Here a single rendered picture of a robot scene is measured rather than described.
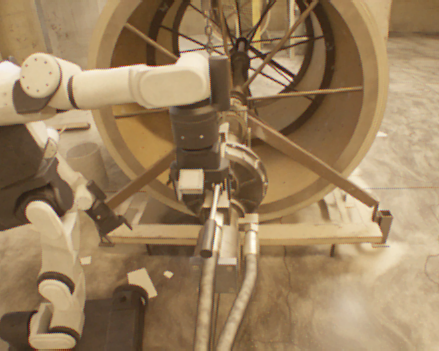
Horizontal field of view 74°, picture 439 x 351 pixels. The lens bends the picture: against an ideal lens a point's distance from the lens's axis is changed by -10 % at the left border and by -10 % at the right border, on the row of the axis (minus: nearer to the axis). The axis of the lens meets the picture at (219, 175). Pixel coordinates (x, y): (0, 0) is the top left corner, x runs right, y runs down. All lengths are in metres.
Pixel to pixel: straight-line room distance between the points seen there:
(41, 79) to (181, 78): 0.24
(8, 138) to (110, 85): 0.42
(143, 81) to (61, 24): 7.24
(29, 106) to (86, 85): 0.11
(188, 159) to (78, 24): 7.02
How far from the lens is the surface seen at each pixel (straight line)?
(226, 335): 0.73
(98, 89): 0.59
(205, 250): 0.72
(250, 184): 0.99
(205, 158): 0.61
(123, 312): 1.68
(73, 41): 7.66
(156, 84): 0.54
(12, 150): 0.95
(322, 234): 1.97
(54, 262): 1.24
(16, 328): 1.67
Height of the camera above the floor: 1.50
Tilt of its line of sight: 32 degrees down
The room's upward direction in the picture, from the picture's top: 5 degrees counter-clockwise
